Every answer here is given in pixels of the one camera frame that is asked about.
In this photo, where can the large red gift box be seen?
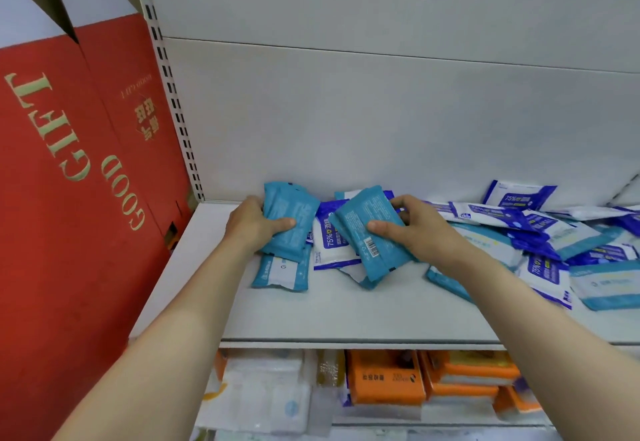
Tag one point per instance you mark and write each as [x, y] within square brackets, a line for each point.
[55, 235]

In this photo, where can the pale yellow tissue pack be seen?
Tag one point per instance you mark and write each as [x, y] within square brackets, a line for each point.
[330, 368]

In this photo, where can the white and blue wipe packet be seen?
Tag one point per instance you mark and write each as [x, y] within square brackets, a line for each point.
[327, 245]

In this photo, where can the person's right forearm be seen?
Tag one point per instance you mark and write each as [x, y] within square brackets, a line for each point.
[545, 340]

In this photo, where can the person's right thumb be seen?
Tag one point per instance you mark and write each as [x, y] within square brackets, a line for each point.
[390, 228]

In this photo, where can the white shelf board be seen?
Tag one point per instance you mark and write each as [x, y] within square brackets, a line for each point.
[340, 310]

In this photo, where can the teal and white wipe packet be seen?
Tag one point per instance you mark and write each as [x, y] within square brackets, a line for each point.
[280, 273]

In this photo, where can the person's left hand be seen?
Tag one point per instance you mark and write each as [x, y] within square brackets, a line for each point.
[247, 228]

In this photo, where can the person's right hand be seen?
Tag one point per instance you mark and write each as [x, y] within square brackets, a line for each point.
[430, 235]

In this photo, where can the teal wipe packet with barcode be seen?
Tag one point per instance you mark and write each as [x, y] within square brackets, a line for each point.
[357, 220]

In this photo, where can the orange tissue pack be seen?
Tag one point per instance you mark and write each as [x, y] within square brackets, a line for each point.
[385, 378]

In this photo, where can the person's left forearm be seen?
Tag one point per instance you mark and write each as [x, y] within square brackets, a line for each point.
[170, 340]

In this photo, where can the white tissue packs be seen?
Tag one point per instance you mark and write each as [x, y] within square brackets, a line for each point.
[260, 395]

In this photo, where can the person's left thumb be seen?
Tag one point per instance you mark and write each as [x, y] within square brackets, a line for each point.
[281, 226]

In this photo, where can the white slotted shelf upright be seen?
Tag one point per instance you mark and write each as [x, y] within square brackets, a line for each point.
[167, 80]

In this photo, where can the pile of blue wipe packets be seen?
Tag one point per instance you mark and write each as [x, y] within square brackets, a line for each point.
[550, 245]

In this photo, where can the stack of orange tissue packs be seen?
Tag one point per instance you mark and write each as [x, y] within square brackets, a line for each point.
[475, 380]

